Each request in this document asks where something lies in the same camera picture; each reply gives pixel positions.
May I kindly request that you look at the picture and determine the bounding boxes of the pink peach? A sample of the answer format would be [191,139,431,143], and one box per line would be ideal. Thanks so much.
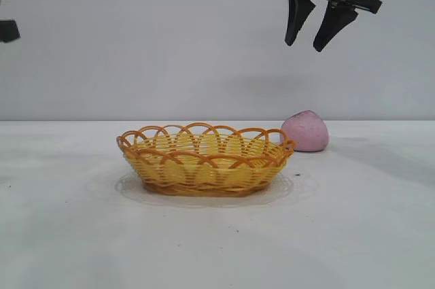
[280,109,331,153]

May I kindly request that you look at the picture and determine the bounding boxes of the yellow woven plastic basket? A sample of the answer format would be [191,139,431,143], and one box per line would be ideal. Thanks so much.
[116,121,296,199]

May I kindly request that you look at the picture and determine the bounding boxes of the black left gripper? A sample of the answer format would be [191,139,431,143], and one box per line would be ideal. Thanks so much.
[0,19,21,44]

